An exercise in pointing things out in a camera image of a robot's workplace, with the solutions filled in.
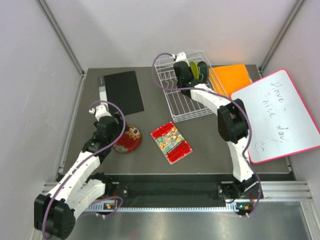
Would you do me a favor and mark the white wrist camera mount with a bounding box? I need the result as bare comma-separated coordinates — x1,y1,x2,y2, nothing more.
171,52,189,64
89,104,112,121

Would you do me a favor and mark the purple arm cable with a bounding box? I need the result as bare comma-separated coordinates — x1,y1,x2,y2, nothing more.
152,52,262,216
41,100,126,240

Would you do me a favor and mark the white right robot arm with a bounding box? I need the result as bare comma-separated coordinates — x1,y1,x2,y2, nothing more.
173,60,262,198

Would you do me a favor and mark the dark teal plate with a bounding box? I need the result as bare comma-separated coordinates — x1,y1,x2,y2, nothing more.
197,61,209,84

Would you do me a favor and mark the red illustrated book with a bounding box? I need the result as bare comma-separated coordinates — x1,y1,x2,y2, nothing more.
150,121,193,165

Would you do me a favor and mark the black folder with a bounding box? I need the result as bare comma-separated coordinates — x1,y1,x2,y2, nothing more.
98,71,144,115

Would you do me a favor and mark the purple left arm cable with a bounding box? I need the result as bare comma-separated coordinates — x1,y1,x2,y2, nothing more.
41,100,126,240

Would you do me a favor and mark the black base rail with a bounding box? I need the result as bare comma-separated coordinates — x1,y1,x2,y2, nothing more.
82,173,253,208

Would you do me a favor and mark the lime green plate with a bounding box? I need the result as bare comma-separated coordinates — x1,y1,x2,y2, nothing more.
189,61,200,80

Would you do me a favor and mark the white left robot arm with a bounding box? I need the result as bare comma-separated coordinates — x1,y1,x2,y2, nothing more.
34,115,126,240

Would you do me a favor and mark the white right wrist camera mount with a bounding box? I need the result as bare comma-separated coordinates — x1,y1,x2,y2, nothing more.
171,52,189,64

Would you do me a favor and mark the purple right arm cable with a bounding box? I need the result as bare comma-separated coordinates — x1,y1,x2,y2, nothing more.
152,52,262,216

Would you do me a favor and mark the white wire dish rack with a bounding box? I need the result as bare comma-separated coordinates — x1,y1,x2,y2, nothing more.
152,50,230,123

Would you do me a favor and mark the orange folder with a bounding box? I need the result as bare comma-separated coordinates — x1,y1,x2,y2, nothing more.
209,64,252,98

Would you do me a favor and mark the red floral plate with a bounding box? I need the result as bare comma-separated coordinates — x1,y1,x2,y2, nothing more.
113,125,142,154

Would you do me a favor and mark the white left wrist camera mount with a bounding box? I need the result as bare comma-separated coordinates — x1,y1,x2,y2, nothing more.
89,104,112,121

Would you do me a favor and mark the pink framed whiteboard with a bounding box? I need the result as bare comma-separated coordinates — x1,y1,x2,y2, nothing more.
231,69,320,164

